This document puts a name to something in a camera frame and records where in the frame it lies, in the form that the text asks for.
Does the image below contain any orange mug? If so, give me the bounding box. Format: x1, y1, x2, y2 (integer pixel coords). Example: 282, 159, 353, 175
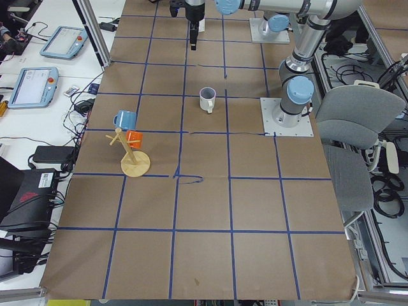
126, 130, 143, 149

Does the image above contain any black power adapter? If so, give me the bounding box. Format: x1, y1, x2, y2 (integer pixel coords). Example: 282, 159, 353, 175
33, 146, 74, 164

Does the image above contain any aluminium frame post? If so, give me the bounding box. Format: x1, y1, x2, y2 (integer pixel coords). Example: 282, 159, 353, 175
72, 0, 112, 68

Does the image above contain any small remote control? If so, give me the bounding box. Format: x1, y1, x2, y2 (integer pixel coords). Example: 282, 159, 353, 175
63, 85, 80, 98

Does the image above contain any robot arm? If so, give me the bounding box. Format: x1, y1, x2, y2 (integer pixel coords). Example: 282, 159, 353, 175
215, 1, 361, 128
260, 14, 289, 36

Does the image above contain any grey office chair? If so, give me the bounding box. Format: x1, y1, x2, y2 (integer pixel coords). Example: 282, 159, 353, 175
316, 85, 405, 212

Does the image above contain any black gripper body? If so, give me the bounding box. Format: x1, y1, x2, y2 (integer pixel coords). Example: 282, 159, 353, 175
185, 0, 205, 23

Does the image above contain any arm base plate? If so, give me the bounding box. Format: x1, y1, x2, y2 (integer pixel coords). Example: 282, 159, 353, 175
249, 18, 290, 44
260, 98, 314, 137

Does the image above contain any blue mug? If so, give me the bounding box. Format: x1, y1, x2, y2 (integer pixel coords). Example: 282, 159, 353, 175
113, 110, 137, 131

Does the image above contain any black computer box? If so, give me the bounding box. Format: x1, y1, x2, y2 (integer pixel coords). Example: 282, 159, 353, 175
1, 158, 57, 233

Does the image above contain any wooden mug tree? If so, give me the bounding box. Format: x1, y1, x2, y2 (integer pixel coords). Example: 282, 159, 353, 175
106, 127, 150, 177

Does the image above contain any white ribbed mug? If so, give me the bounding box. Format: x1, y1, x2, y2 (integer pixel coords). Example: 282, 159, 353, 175
199, 87, 216, 113

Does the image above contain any blue teach pendant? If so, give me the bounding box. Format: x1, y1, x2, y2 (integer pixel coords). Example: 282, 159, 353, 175
8, 67, 59, 109
40, 25, 88, 60

